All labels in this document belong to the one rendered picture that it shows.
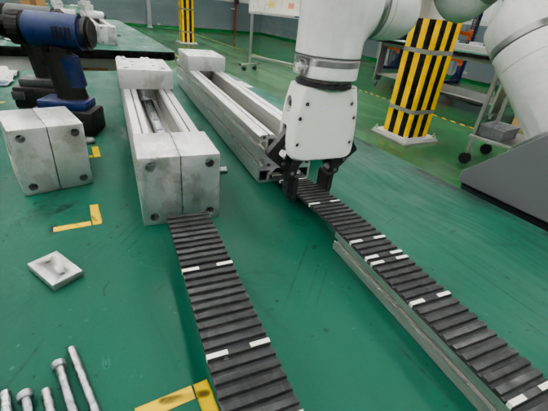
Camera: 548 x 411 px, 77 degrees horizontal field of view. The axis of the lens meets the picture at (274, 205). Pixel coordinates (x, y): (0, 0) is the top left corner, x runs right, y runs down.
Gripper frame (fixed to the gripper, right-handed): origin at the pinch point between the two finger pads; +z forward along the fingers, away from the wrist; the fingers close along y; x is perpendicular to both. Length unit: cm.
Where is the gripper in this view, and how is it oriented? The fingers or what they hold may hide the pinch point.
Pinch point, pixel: (307, 184)
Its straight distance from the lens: 53.4
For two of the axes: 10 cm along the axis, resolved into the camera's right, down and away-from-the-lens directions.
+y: 9.2, -1.2, 3.8
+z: -0.9, 8.6, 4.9
